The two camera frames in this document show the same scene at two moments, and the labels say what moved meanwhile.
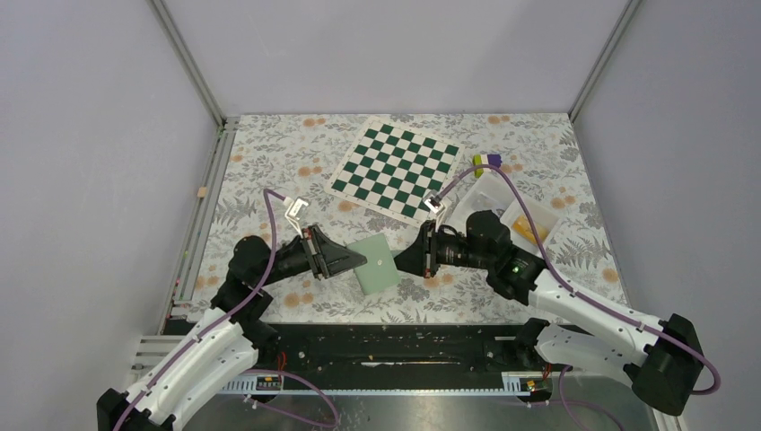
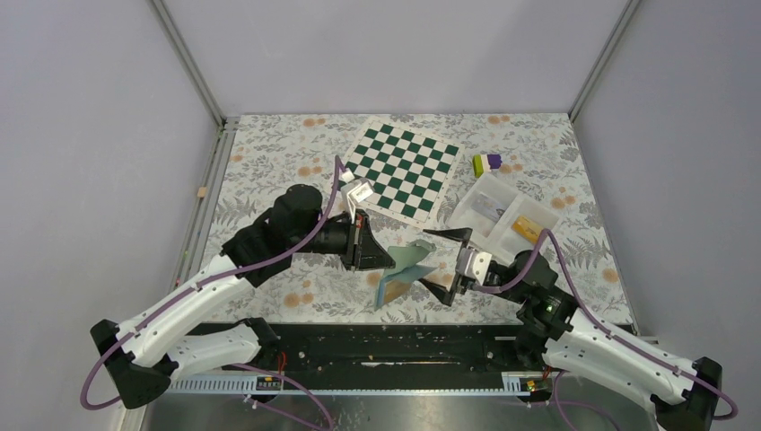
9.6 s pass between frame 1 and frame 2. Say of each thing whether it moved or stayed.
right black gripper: moved
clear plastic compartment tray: stayed
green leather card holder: moved
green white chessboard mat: stayed
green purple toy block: stayed
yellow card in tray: stayed
